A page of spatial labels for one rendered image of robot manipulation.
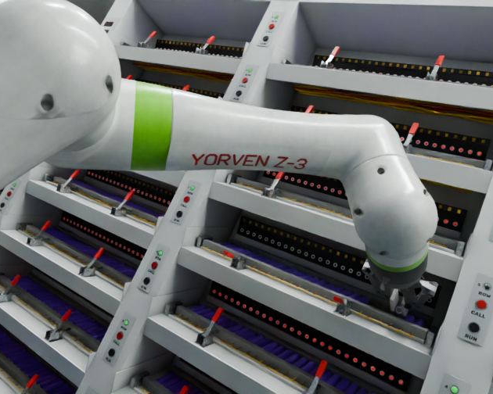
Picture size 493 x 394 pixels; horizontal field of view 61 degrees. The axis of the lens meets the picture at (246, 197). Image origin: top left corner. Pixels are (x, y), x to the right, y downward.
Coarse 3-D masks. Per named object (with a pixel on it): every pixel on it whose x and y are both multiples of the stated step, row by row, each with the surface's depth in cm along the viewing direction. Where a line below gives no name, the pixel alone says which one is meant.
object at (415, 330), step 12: (204, 240) 108; (216, 252) 106; (252, 264) 100; (264, 264) 99; (276, 276) 96; (288, 276) 95; (312, 288) 92; (324, 288) 91; (360, 312) 85; (372, 312) 85; (384, 312) 85; (384, 324) 82; (396, 324) 82; (408, 324) 81; (420, 336) 80
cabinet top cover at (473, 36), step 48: (144, 0) 155; (192, 0) 142; (240, 0) 131; (288, 0) 122; (336, 0) 114; (384, 0) 108; (432, 0) 102; (480, 0) 96; (384, 48) 123; (432, 48) 115; (480, 48) 107
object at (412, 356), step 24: (192, 240) 107; (216, 240) 117; (240, 240) 118; (192, 264) 103; (216, 264) 99; (312, 264) 106; (240, 288) 95; (264, 288) 92; (288, 288) 92; (288, 312) 89; (312, 312) 86; (432, 312) 92; (336, 336) 83; (360, 336) 80; (384, 336) 78; (432, 336) 78; (384, 360) 78; (408, 360) 76
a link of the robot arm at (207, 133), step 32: (192, 96) 54; (192, 128) 52; (224, 128) 54; (256, 128) 55; (288, 128) 57; (320, 128) 58; (352, 128) 60; (384, 128) 61; (192, 160) 54; (224, 160) 55; (256, 160) 57; (288, 160) 58; (320, 160) 59; (352, 160) 60
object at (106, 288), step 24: (24, 216) 143; (48, 216) 150; (72, 216) 148; (0, 240) 136; (24, 240) 133; (48, 240) 135; (72, 240) 140; (96, 240) 140; (120, 240) 135; (48, 264) 122; (72, 264) 123; (96, 264) 123; (120, 264) 128; (72, 288) 116; (96, 288) 111; (120, 288) 113
